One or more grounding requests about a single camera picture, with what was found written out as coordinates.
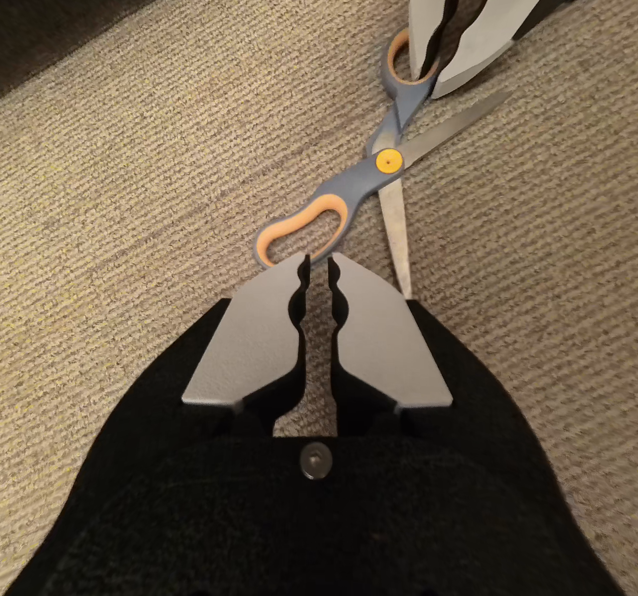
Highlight grey and orange scissors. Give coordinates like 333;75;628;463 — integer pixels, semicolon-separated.
254;28;514;303

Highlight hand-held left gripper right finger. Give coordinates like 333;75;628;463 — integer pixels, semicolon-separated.
326;251;454;437

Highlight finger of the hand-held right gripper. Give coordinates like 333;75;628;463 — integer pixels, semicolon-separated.
408;0;472;82
432;0;569;100

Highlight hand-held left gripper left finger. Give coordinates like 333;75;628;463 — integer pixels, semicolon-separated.
181;252;312;437

